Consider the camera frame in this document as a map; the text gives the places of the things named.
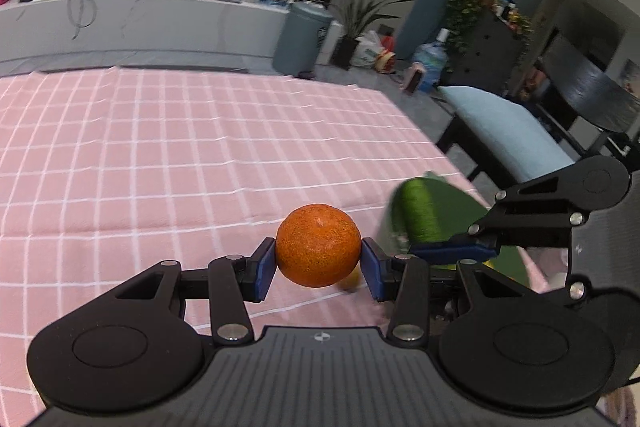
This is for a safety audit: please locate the white plastic bag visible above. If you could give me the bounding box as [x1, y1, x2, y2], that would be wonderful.
[351, 31, 386, 68]

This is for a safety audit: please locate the orange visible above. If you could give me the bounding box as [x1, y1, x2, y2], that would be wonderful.
[275, 203, 362, 288]

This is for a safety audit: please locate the small pink carton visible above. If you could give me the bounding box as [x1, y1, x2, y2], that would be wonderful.
[404, 63, 425, 95]

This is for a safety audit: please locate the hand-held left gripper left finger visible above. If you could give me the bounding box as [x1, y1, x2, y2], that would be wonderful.
[114, 237, 277, 347]

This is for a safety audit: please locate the light blue bench cushion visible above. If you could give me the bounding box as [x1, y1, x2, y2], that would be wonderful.
[439, 86, 576, 182]

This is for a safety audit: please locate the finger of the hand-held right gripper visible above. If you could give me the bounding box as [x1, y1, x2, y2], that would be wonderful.
[410, 162, 588, 264]

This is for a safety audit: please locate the blue cushioned bench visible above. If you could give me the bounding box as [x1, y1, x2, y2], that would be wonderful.
[435, 99, 531, 188]

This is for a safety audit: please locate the dark drawer cabinet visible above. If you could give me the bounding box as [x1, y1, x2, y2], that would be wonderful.
[452, 11, 528, 100]

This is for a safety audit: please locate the tall-leaved potted plant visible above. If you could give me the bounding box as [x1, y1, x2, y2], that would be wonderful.
[327, 0, 416, 68]

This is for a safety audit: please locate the white television cabinet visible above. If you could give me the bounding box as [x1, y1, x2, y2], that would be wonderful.
[0, 0, 346, 78]

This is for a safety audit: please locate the pink checked tablecloth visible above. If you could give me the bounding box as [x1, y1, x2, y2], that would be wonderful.
[0, 66, 568, 425]

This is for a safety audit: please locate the black cable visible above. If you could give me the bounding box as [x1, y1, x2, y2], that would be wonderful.
[67, 0, 101, 40]

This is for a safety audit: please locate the red-orange bag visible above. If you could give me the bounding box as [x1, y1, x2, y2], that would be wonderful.
[375, 36, 397, 74]

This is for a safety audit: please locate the small olive-brown fruit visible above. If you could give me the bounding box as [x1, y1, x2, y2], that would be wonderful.
[339, 269, 362, 294]

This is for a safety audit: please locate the green cucumber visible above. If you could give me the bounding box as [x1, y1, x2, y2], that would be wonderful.
[400, 178, 443, 245]

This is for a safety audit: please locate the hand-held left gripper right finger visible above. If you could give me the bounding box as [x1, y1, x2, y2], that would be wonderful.
[361, 238, 532, 348]

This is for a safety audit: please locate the dark round table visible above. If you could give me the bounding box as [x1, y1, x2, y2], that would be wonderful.
[537, 29, 640, 158]

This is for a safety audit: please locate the green plate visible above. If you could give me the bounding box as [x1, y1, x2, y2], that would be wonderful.
[386, 172, 532, 289]

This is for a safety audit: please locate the grey trash bin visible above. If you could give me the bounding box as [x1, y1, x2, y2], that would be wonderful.
[272, 1, 335, 78]

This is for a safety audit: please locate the blue water jug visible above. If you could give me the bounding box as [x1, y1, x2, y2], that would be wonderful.
[413, 28, 452, 94]

